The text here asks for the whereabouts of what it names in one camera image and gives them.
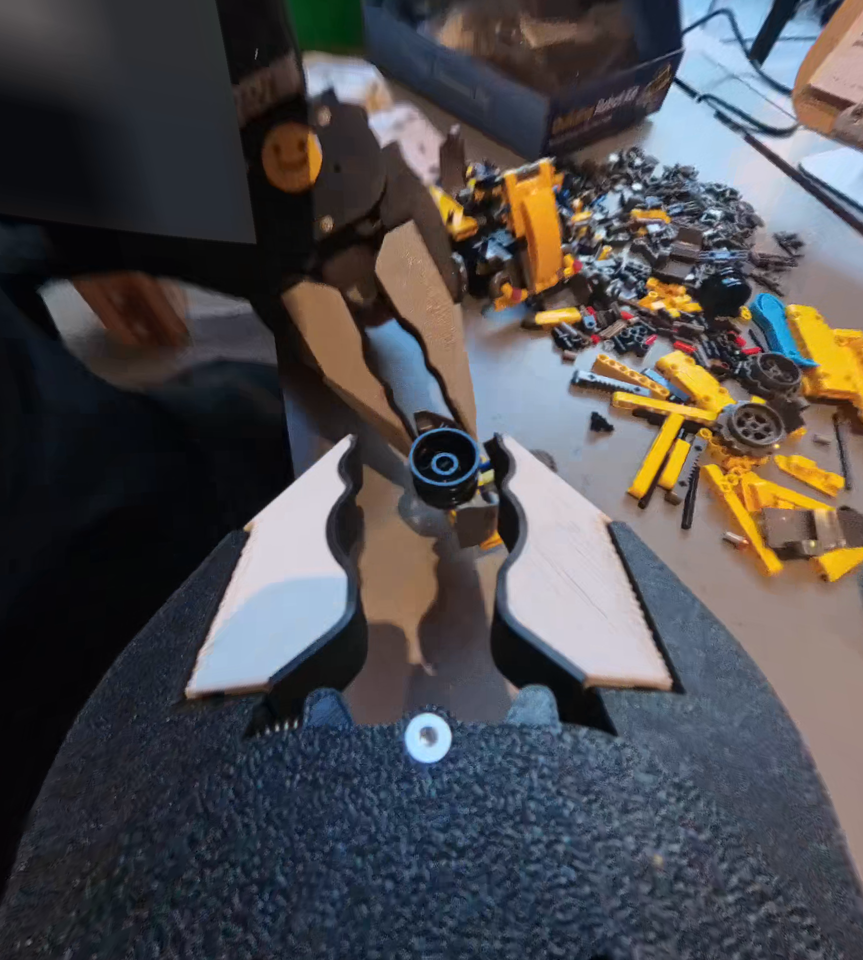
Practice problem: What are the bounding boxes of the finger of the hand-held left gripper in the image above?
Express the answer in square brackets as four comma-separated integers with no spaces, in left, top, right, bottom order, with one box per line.
[281,277,414,453]
[373,219,481,438]

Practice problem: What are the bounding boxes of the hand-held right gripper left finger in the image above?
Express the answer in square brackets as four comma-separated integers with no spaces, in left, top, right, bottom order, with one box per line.
[184,433,370,732]

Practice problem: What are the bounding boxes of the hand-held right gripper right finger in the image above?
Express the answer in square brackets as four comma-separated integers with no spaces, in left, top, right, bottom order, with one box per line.
[487,432,676,732]

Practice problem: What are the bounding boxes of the yellow grey brick gear assembly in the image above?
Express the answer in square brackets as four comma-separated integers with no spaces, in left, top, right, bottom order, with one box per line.
[400,411,509,554]

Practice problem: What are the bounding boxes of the light grey desk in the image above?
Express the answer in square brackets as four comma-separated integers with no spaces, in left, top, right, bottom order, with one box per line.
[281,30,863,960]

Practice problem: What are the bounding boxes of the paper instruction booklet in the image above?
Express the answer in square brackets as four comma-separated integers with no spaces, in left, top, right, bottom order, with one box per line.
[304,52,444,185]

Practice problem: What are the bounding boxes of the partly built yellow toy vehicle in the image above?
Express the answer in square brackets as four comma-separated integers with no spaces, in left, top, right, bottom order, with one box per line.
[431,156,583,310]

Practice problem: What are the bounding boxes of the green object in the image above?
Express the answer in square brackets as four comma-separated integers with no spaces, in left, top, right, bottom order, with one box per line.
[285,0,367,54]

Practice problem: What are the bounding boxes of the long yellow brick beam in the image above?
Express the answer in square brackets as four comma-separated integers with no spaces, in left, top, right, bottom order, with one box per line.
[611,390,719,423]
[701,463,785,577]
[626,412,686,501]

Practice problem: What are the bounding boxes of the short yellow brick beam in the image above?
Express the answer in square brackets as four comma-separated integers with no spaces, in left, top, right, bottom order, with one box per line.
[656,436,694,490]

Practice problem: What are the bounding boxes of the grey rack gear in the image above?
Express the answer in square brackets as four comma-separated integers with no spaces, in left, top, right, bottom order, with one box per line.
[570,369,646,396]
[664,431,712,505]

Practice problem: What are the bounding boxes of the wooden table leg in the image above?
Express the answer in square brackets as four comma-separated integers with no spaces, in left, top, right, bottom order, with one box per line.
[71,270,193,350]

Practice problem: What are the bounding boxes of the yellow brick beam with holes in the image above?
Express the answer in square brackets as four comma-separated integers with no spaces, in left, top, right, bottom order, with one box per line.
[592,352,671,400]

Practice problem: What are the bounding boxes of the person's legs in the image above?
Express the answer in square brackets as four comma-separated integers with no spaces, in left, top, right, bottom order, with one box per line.
[0,210,294,960]

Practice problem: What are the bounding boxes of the grey motor block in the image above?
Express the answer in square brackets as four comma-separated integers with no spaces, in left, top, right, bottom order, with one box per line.
[761,506,863,562]

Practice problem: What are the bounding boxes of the pile of small mixed bricks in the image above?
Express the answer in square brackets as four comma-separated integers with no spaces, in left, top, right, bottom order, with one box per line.
[544,146,808,361]

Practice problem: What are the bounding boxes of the grey toy wheel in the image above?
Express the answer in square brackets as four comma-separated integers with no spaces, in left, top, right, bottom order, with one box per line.
[739,351,804,399]
[718,401,789,460]

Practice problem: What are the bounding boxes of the yellow angled panel brick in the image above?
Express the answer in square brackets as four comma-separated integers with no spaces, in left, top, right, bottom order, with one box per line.
[655,351,736,412]

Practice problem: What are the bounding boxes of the dark blue kit box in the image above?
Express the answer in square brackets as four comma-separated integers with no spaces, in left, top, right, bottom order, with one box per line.
[362,0,684,162]

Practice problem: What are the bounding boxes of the yellow curved panel brick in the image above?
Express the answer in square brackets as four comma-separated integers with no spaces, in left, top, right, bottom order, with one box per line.
[774,453,847,498]

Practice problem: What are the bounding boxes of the yellow wedge brick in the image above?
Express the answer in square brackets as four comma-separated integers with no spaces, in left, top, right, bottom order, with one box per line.
[810,546,863,583]

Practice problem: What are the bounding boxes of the black round tyre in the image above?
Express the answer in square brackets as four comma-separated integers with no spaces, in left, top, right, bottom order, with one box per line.
[696,273,754,322]

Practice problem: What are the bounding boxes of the blue brick separator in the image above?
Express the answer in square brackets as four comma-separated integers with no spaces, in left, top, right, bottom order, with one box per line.
[748,292,820,369]

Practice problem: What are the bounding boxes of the large yellow brick structure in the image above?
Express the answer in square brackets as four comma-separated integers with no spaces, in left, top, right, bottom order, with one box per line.
[785,303,863,432]

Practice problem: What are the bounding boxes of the white monitor stand base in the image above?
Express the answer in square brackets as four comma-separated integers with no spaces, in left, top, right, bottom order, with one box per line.
[799,146,863,243]

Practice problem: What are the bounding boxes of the black cable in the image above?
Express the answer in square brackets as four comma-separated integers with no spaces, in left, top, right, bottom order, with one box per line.
[675,75,804,138]

